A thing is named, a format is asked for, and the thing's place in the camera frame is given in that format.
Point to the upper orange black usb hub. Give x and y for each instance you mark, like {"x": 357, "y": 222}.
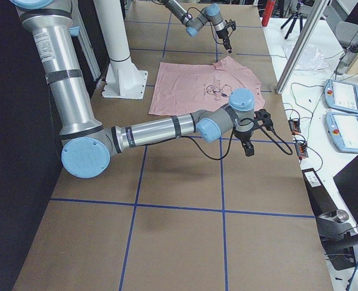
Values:
{"x": 294, "y": 126}

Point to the black box with label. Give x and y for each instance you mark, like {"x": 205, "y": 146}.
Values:
{"x": 320, "y": 200}

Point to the pink printed t-shirt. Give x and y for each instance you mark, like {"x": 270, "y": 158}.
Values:
{"x": 185, "y": 88}

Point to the clear plastic bag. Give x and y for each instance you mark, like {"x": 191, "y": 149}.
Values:
{"x": 312, "y": 58}

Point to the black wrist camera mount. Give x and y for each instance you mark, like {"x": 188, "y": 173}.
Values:
{"x": 263, "y": 118}
{"x": 230, "y": 24}

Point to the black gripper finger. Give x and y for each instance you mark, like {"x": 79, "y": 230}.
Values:
{"x": 248, "y": 148}
{"x": 227, "y": 46}

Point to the aluminium frame post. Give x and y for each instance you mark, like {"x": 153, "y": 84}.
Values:
{"x": 306, "y": 31}

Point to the upper blue teach pendant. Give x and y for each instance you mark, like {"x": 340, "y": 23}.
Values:
{"x": 341, "y": 96}

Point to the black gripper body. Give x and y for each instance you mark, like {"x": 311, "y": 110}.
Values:
{"x": 244, "y": 137}
{"x": 222, "y": 35}

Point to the blue teach pendant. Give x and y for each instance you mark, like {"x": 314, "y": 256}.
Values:
{"x": 343, "y": 131}
{"x": 341, "y": 96}

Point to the orange black usb hub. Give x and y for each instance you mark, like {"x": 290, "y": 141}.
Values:
{"x": 301, "y": 148}
{"x": 294, "y": 126}

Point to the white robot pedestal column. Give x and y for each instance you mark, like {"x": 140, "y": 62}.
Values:
{"x": 123, "y": 79}

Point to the red cylinder bottle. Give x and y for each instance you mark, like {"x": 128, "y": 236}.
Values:
{"x": 267, "y": 12}

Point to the lower orange black usb hub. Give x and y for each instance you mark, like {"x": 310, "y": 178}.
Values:
{"x": 301, "y": 148}

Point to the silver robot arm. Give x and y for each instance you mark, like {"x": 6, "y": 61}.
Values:
{"x": 87, "y": 146}
{"x": 194, "y": 20}

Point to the black camera tripod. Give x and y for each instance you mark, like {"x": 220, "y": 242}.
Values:
{"x": 296, "y": 16}

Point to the lower blue teach pendant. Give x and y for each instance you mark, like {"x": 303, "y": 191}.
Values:
{"x": 343, "y": 131}

